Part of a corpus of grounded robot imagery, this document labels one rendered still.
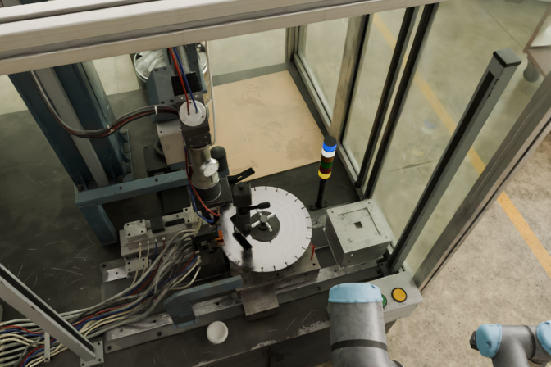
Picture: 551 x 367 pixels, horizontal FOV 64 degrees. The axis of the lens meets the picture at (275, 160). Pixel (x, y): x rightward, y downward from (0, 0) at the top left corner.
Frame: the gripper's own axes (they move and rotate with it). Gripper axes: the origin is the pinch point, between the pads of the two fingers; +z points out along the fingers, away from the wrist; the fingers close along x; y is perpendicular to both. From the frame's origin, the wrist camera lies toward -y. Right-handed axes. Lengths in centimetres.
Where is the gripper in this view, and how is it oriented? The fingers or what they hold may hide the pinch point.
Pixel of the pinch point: (488, 366)
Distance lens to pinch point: 156.5
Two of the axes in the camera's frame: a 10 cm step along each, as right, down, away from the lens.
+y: 8.2, 4.6, -3.3
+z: -0.2, 6.0, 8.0
